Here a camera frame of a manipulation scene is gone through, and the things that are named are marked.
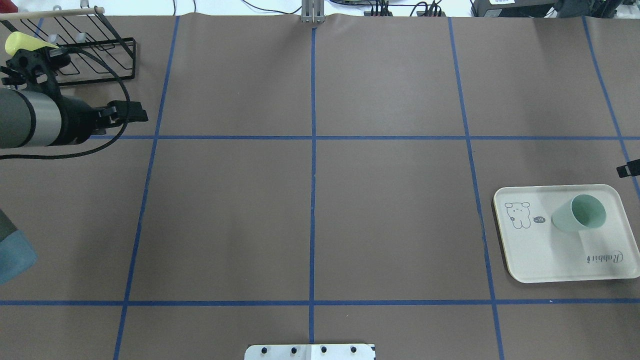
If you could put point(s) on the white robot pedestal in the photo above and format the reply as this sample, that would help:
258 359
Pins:
327 351

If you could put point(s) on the aluminium frame post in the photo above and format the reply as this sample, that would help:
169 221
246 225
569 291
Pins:
313 11

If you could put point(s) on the yellow cup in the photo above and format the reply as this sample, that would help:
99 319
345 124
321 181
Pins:
20 41

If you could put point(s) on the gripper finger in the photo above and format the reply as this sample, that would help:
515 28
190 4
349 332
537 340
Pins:
630 169

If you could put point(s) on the pale green cup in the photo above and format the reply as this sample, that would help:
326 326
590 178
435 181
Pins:
582 213

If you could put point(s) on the cream rabbit tray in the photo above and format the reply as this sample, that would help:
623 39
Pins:
536 251

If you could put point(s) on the black wire cup rack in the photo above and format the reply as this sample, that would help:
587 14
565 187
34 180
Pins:
104 56

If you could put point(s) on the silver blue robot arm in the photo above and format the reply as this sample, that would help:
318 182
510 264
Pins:
34 119

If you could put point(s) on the black power box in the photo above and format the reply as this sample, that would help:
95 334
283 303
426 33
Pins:
511 8

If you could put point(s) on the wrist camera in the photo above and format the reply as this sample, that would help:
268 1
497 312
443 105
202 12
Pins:
36 69

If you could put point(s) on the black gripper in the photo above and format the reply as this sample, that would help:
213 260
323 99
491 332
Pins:
76 120

